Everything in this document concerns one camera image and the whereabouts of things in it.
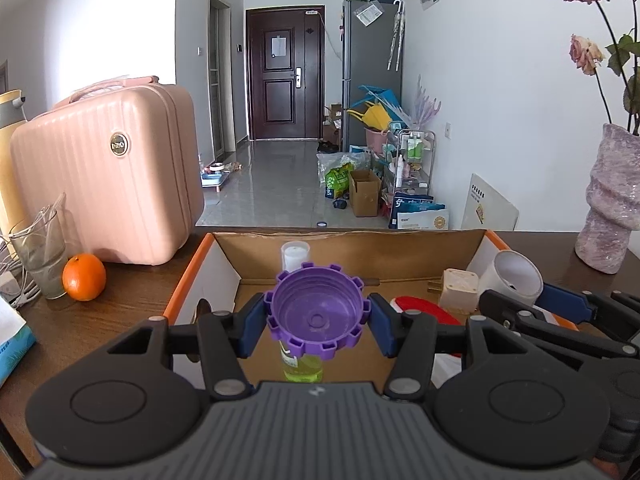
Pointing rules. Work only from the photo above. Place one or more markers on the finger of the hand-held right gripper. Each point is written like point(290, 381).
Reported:
point(562, 302)
point(525, 322)

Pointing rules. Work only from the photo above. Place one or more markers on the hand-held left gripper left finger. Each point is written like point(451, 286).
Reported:
point(250, 325)

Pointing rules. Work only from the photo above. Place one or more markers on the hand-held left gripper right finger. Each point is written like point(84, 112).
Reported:
point(382, 325)

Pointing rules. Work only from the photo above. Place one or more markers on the red lint brush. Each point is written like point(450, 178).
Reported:
point(425, 306)

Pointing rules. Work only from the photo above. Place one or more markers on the white round container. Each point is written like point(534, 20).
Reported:
point(515, 272)

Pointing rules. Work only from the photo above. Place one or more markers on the green spray bottle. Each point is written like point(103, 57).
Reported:
point(302, 366)

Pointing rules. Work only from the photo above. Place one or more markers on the purple notched cap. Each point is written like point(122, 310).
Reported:
point(315, 310)

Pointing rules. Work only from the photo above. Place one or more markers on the white power adapter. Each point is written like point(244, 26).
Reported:
point(459, 290)

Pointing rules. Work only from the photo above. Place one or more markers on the orange-sided cardboard box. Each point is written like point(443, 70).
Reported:
point(350, 255)

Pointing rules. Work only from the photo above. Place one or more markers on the pink textured vase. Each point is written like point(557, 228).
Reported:
point(607, 210)

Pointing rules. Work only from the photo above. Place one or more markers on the blue and white carton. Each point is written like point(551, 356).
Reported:
point(417, 215)

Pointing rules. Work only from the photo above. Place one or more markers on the white leaning board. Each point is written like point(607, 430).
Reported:
point(487, 207)

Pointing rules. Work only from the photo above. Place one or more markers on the small dark floor object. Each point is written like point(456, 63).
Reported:
point(340, 204)

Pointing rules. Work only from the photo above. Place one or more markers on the small open cardboard box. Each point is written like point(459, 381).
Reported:
point(365, 195)

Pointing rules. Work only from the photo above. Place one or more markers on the green printed bag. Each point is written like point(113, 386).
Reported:
point(340, 177)

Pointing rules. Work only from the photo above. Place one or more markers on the pet feeding station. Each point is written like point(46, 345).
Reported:
point(215, 174)

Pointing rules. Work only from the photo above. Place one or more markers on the orange fruit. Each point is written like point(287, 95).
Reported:
point(84, 278)

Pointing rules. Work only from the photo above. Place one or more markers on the pink bucket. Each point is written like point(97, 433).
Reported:
point(375, 140)

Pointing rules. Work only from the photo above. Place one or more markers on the dark shoes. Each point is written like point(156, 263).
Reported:
point(329, 146)

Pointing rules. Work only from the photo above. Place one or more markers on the pink hard-shell suitcase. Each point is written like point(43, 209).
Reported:
point(110, 190)

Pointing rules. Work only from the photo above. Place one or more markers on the cardboard boxes by door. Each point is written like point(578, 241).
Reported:
point(334, 122)

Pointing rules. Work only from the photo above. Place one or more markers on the blue and yellow hangers pile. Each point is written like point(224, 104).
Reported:
point(375, 110)

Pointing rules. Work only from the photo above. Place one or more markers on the clear drinking glass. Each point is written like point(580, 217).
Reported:
point(42, 255)

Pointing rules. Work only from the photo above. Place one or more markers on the purple hangers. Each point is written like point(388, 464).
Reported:
point(422, 105)

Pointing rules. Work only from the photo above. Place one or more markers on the blue tissue pack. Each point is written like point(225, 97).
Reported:
point(12, 345)

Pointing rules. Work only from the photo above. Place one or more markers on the grey side door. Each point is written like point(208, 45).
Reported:
point(220, 75)

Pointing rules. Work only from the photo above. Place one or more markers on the dark brown entrance door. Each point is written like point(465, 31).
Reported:
point(285, 75)

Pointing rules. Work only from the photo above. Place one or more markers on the grey refrigerator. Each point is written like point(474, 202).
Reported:
point(370, 70)

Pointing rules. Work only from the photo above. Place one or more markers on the white folded umbrella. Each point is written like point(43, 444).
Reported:
point(396, 35)

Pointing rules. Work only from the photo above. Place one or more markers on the cream thermos jug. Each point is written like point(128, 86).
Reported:
point(7, 160)

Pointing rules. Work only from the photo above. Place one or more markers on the clear plastic document bag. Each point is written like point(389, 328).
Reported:
point(367, 14)

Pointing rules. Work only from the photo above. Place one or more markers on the white wall outlet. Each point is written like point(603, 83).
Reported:
point(447, 130)

